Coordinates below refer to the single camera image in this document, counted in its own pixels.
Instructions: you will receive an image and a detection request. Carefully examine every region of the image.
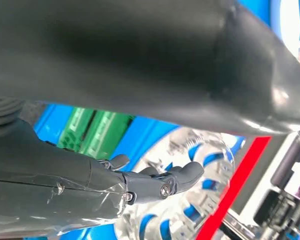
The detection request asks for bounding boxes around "blue metal shelf rack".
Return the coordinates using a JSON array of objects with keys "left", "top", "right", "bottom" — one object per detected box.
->
[{"left": 23, "top": 0, "right": 300, "bottom": 240}]

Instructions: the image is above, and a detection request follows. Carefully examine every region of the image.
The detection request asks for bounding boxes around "green plastic crate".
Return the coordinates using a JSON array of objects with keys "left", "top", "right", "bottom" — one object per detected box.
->
[
  {"left": 57, "top": 107, "right": 96, "bottom": 153},
  {"left": 80, "top": 110, "right": 135, "bottom": 161}
]

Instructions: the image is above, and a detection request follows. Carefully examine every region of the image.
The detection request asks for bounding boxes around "black barrier post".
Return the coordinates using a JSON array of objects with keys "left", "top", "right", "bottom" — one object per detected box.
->
[{"left": 269, "top": 134, "right": 300, "bottom": 190}]

